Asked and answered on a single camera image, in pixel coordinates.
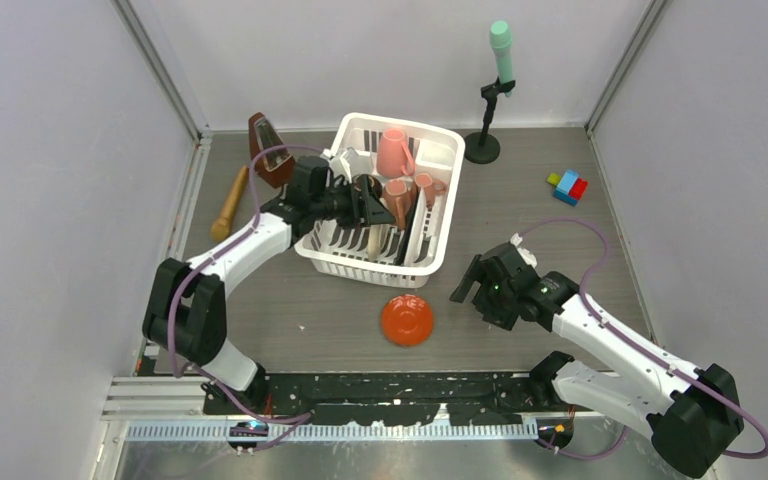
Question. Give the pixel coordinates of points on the slotted white cable duct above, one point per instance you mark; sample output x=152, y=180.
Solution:
x=230, y=430

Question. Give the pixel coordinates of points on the teal square plate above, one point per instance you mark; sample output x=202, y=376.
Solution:
x=407, y=233

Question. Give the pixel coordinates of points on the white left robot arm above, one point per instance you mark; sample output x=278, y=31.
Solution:
x=186, y=311

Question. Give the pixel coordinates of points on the red small plate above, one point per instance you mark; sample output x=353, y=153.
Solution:
x=407, y=320

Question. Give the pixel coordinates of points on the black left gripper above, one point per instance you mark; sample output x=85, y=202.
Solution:
x=365, y=212

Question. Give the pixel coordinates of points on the white round plate with lettering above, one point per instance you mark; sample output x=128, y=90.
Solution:
x=418, y=229

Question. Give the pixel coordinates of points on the large pink mug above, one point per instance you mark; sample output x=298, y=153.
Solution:
x=394, y=158

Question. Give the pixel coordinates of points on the small pink cup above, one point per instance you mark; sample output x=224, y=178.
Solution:
x=431, y=187

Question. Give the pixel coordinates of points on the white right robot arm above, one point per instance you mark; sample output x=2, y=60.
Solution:
x=682, y=409

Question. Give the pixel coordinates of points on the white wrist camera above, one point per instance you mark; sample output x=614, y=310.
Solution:
x=349, y=162
x=517, y=241

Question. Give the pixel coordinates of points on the colourful toy blocks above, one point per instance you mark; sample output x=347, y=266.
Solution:
x=569, y=187

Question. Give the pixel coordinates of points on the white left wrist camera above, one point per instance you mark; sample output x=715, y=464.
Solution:
x=349, y=162

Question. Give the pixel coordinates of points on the brown wooden metronome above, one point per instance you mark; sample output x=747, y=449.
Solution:
x=274, y=167

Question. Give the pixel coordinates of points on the mint green microphone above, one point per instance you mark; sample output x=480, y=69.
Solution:
x=500, y=38

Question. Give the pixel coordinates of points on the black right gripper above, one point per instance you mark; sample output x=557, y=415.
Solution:
x=501, y=318

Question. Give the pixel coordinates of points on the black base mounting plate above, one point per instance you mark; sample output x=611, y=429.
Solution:
x=405, y=399

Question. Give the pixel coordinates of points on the red and cream saucer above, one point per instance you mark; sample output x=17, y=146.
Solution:
x=374, y=243

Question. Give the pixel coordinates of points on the black microphone stand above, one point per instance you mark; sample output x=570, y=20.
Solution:
x=481, y=147

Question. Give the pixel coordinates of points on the wooden pestle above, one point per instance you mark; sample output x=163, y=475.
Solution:
x=222, y=226

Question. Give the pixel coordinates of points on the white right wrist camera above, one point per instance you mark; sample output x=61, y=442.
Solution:
x=517, y=241

